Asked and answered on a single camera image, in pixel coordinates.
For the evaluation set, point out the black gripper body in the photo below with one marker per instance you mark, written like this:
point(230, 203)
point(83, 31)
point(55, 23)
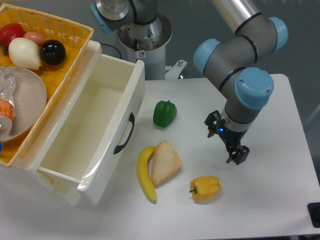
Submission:
point(231, 133)

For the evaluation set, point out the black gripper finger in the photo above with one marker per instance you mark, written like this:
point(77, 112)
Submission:
point(211, 122)
point(237, 154)

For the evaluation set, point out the black top drawer handle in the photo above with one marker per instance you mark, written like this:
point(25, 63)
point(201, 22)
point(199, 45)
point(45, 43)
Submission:
point(127, 134)

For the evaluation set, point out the white top drawer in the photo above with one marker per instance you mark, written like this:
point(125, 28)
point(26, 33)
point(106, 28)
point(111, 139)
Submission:
point(120, 86)

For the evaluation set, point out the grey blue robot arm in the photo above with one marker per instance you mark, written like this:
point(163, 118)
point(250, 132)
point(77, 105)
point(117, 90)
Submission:
point(230, 68)

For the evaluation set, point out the white drawer cabinet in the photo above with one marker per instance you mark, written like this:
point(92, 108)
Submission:
point(30, 172)

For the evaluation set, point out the yellow bell pepper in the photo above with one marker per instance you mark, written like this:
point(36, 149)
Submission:
point(204, 188)

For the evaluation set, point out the green bell pepper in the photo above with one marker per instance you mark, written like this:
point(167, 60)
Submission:
point(164, 113)

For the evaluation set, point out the bread slice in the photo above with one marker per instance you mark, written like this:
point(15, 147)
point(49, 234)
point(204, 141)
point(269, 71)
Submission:
point(166, 163)

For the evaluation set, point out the yellow banana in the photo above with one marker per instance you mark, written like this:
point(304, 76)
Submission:
point(142, 169)

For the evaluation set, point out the black object at edge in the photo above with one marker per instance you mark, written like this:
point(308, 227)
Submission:
point(314, 213)

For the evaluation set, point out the yellow woven basket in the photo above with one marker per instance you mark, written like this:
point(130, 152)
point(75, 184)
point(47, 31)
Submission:
point(64, 44)

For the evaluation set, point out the black round eggplant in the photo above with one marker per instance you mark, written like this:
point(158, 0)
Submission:
point(52, 52)

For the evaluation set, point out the beige bowl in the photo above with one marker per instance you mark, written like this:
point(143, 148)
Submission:
point(29, 97)

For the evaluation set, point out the pink round fruit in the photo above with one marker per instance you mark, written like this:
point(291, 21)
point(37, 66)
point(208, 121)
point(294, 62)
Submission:
point(34, 36)

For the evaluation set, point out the white onion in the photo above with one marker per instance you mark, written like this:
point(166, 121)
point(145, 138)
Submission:
point(24, 53)

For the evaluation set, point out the clear plastic bottle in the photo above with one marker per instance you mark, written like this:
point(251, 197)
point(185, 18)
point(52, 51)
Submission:
point(7, 106)

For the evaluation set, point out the red tomato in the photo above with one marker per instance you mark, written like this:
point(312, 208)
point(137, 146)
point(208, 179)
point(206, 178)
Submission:
point(8, 33)

